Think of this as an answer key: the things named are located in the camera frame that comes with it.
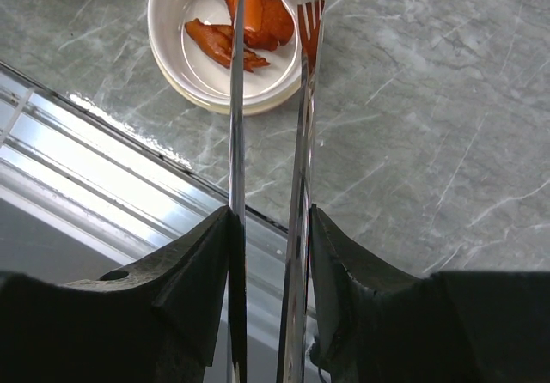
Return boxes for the orange bacon strip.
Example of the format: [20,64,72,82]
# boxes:
[184,18,270,72]

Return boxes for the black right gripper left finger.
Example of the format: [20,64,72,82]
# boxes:
[1,206,248,382]

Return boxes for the white round container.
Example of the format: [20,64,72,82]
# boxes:
[147,0,301,115]

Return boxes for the red-brown chicken wing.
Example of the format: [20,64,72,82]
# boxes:
[224,0,294,52]

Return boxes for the metal serving tongs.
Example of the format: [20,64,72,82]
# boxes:
[229,0,326,382]

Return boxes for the aluminium frame rail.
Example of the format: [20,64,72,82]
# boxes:
[0,60,319,383]

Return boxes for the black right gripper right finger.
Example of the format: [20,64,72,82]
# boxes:
[309,207,549,382]

